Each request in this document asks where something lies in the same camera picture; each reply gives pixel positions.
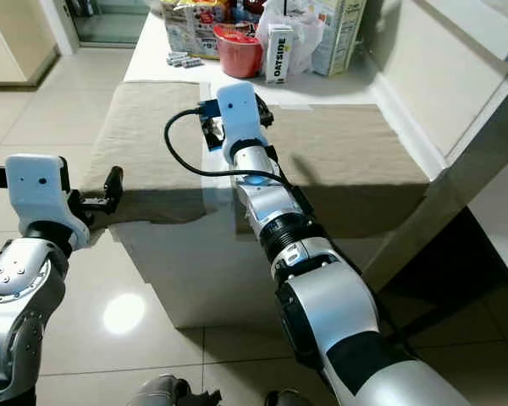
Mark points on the beige cloth placemat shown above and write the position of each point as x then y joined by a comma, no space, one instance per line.
152,135
364,152

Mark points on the small grey batteries pack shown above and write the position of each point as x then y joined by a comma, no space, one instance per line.
185,60

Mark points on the white Oatside drink carton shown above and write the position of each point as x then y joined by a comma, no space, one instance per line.
279,52

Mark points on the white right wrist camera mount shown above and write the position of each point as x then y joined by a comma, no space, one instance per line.
239,110

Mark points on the red plastic cup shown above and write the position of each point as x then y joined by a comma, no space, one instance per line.
239,55

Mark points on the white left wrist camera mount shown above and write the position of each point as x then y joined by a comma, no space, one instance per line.
38,186

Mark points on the printed cardboard food box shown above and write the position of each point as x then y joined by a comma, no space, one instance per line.
186,34

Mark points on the white plastic bag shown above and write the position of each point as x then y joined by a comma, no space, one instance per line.
305,34

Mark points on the white table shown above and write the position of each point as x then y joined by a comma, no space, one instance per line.
195,279

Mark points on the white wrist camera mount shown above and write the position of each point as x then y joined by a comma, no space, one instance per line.
239,110
38,186

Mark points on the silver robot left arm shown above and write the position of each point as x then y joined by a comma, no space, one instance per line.
25,330

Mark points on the grey robot right leg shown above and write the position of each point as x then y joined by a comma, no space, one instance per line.
288,398

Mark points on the grey robot leg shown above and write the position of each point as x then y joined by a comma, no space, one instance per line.
157,393
288,398

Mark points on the yellow red snack bag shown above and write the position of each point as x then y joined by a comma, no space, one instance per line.
199,4

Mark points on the grey raised counter top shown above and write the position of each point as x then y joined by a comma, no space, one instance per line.
483,21

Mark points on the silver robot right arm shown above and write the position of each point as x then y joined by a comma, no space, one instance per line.
339,304

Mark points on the cream kitchen cabinet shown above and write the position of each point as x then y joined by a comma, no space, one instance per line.
4,38

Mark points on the glass door with white frame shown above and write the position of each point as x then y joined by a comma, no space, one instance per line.
110,21

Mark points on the green white cream crackers box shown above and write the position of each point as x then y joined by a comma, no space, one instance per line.
340,34

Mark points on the grey robot left leg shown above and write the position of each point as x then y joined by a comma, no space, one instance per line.
157,393

